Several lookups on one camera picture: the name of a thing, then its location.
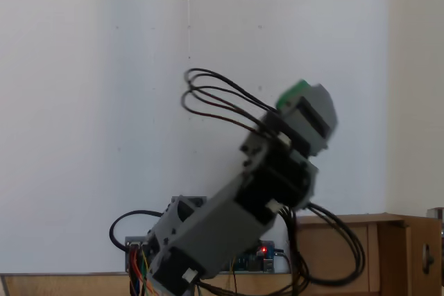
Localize brown cardboard box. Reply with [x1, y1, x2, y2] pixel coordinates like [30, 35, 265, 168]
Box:
[289, 212, 444, 296]

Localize small circuit board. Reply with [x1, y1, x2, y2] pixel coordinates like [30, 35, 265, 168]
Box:
[126, 238, 154, 272]

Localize green dice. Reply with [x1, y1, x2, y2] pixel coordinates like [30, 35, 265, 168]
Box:
[275, 79, 311, 110]

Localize grey board mounting plate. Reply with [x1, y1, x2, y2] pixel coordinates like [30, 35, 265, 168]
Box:
[124, 236, 278, 275]

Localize grey teardrop gripper finger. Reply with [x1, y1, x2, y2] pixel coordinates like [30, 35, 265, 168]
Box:
[305, 82, 340, 157]

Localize thick black cable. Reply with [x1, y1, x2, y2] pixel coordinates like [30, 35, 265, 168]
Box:
[109, 209, 164, 252]

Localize black three-wire servo cable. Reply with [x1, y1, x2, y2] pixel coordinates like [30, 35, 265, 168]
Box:
[196, 201, 366, 296]
[182, 68, 280, 134]

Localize blue circuit board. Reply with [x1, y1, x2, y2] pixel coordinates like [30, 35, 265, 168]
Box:
[227, 240, 277, 273]

